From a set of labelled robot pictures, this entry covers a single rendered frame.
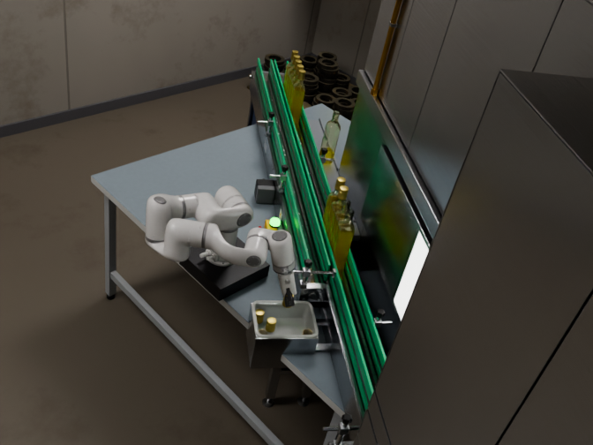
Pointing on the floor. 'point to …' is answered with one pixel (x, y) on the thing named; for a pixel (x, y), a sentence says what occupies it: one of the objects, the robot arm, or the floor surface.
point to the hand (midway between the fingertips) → (288, 297)
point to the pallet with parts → (323, 82)
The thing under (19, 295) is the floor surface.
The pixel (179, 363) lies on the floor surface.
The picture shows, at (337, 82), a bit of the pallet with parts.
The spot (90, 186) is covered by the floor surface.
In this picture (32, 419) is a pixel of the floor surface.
